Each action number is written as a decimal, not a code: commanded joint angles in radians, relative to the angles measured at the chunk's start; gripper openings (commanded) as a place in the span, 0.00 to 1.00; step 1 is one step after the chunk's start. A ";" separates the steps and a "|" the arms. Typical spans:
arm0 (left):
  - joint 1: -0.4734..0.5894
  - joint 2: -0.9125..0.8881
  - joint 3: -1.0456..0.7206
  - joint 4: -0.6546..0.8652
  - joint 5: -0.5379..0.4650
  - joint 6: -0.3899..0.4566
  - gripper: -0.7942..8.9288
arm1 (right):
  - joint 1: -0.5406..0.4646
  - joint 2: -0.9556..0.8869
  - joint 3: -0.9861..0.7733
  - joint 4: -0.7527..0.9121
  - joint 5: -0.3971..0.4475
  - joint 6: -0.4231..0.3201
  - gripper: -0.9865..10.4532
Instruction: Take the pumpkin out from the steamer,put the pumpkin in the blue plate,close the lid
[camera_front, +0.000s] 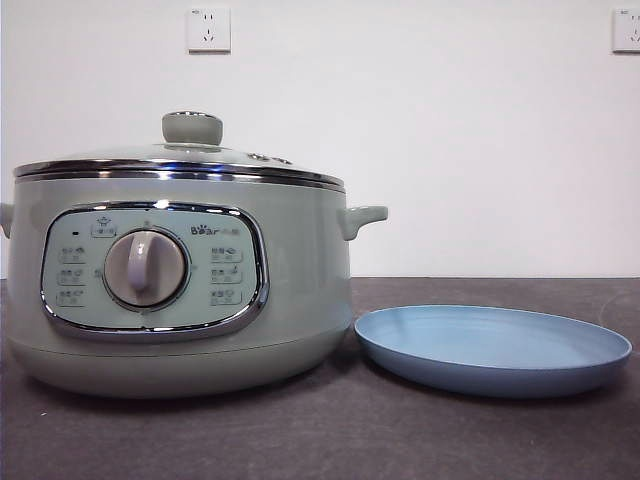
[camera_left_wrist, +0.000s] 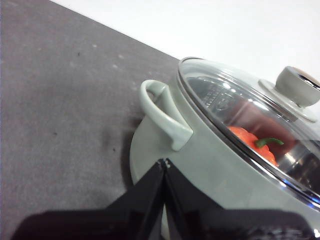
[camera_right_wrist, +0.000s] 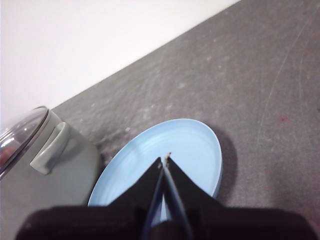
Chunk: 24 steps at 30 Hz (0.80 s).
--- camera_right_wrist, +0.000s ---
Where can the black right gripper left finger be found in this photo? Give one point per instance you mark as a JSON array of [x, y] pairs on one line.
[[100, 220]]

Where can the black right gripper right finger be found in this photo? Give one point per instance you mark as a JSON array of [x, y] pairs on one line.
[[225, 222]]

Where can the pale green electric steamer pot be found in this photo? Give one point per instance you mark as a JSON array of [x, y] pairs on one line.
[[62, 180]]

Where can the blue plate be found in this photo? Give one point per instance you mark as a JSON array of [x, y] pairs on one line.
[[155, 140]]

